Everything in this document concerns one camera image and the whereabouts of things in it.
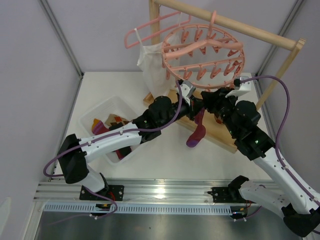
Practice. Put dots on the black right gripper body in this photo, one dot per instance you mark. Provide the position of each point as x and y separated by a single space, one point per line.
210 99

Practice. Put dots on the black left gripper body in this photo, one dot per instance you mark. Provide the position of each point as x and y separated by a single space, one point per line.
194 106

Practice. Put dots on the beige argyle sock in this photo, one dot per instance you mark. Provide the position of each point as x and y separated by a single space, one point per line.
218 119
114 119

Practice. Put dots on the pink round clip hanger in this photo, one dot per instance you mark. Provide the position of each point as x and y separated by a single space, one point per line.
204 54

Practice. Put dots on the white plastic basket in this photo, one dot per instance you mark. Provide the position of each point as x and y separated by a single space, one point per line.
106 114

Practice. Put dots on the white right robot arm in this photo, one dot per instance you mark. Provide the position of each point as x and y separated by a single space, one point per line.
296 206

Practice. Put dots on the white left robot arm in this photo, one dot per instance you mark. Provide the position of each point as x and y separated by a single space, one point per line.
75 153

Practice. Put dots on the pink clothes hanger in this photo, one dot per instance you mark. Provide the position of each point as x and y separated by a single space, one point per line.
158 30

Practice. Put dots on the wooden clothes rack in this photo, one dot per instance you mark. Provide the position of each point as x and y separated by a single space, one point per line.
216 132

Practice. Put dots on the white camisole top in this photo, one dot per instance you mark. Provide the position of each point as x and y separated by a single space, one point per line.
151 64

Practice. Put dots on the magenta striped sock yellow cuff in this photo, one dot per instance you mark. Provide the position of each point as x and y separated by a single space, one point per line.
98 127

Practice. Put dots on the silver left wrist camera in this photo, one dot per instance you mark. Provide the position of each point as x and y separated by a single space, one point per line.
186 89

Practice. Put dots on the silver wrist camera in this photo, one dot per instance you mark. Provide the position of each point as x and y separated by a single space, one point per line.
241 87
186 89

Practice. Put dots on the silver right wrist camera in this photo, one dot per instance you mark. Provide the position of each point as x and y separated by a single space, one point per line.
241 87

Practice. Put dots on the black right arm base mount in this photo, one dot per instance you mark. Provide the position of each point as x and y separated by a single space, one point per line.
224 195

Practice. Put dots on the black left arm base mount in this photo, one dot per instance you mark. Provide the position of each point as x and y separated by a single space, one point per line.
115 193

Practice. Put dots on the white slotted cable duct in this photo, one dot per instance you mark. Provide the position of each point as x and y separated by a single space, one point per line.
134 208

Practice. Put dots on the aluminium mounting rail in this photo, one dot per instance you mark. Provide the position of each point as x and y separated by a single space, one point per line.
144 191

